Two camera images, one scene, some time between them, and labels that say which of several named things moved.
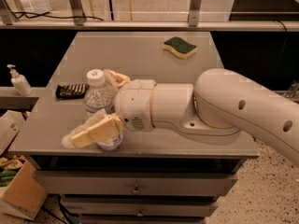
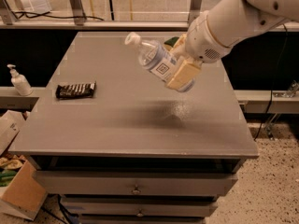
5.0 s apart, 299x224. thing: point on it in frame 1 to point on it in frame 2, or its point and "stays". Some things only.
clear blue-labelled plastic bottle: [100, 97] to [157, 59]
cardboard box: [24, 194] stays
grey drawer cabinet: [155, 176] stays
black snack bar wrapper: [71, 91] stays
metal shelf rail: [154, 24] stays
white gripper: [134, 105] to [204, 41]
